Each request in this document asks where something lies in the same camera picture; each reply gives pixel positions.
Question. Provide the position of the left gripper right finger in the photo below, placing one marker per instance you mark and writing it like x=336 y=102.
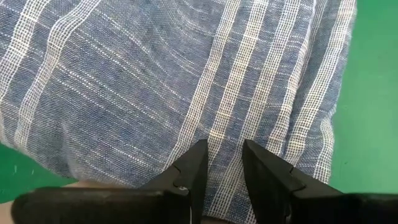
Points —
x=267 y=177

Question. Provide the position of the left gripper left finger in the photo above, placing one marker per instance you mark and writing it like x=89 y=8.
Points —
x=192 y=174

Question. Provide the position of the blue striped shirt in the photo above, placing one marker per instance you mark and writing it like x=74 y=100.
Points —
x=140 y=77

